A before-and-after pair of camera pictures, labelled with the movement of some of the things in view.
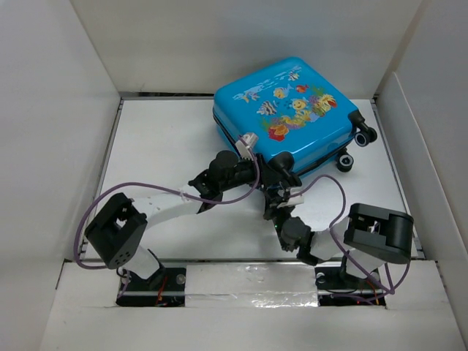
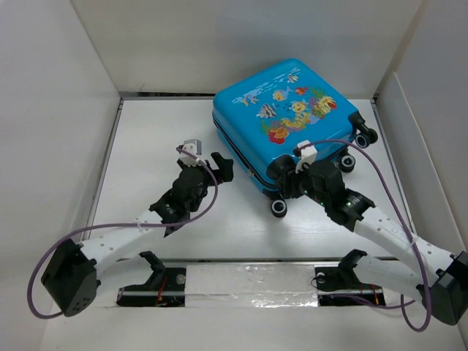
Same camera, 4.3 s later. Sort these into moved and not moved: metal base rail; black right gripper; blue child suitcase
Moved: black right gripper
Not moved: metal base rail; blue child suitcase
